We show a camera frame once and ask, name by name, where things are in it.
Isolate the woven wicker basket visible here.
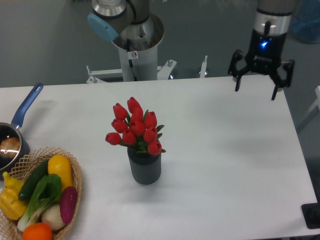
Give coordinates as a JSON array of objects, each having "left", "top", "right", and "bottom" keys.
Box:
[{"left": 0, "top": 147, "right": 83, "bottom": 240}]

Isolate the orange fruit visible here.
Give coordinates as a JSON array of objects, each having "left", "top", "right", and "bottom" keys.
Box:
[{"left": 22, "top": 222, "right": 53, "bottom": 240}]

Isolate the white furniture frame right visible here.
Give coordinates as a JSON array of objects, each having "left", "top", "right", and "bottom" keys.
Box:
[{"left": 295, "top": 86, "right": 320, "bottom": 134}]

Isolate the green bok choy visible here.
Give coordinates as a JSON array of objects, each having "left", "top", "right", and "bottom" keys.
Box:
[{"left": 17, "top": 173, "right": 62, "bottom": 232}]

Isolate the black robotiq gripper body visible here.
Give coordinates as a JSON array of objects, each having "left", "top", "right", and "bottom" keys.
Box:
[{"left": 245, "top": 29, "right": 287, "bottom": 75}]

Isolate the purple eggplant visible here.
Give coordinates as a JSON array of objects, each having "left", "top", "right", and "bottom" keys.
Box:
[{"left": 59, "top": 186, "right": 78, "bottom": 224}]

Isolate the blue translucent container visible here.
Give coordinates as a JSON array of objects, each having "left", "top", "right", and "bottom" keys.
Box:
[{"left": 290, "top": 0, "right": 320, "bottom": 44}]

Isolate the white metal base frame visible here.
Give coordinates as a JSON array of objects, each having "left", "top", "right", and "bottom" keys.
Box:
[{"left": 85, "top": 55, "right": 209, "bottom": 84}]

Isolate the black device at edge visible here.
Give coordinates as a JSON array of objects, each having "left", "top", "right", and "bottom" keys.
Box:
[{"left": 301, "top": 203, "right": 320, "bottom": 229}]

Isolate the red tulip bouquet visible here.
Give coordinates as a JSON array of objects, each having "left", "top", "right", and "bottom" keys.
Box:
[{"left": 105, "top": 96, "right": 166, "bottom": 156}]

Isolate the yellow bell pepper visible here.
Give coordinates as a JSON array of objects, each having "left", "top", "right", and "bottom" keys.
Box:
[{"left": 0, "top": 171, "right": 28, "bottom": 221}]

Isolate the green cucumber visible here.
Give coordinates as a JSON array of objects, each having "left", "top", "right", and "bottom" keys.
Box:
[{"left": 18, "top": 159, "right": 49, "bottom": 201}]

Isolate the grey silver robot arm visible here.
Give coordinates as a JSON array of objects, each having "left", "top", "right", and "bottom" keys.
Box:
[{"left": 87, "top": 0, "right": 295, "bottom": 100}]

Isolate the yellow squash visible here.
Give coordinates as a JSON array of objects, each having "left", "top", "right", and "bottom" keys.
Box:
[{"left": 48, "top": 154, "right": 73, "bottom": 192}]

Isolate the bread roll in pan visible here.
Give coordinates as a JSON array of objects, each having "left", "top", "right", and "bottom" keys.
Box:
[{"left": 0, "top": 137, "right": 20, "bottom": 160}]

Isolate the blue handled saucepan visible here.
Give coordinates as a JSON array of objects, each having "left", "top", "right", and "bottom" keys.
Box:
[{"left": 0, "top": 83, "right": 44, "bottom": 173}]

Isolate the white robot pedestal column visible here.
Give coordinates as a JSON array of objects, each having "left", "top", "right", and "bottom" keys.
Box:
[{"left": 112, "top": 13, "right": 164, "bottom": 82}]

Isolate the grey ribbed vase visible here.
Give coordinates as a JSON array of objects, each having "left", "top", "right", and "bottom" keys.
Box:
[{"left": 127, "top": 148, "right": 162, "bottom": 185}]

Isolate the white garlic bulb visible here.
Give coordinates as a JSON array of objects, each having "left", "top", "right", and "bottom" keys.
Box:
[{"left": 41, "top": 204, "right": 66, "bottom": 231}]

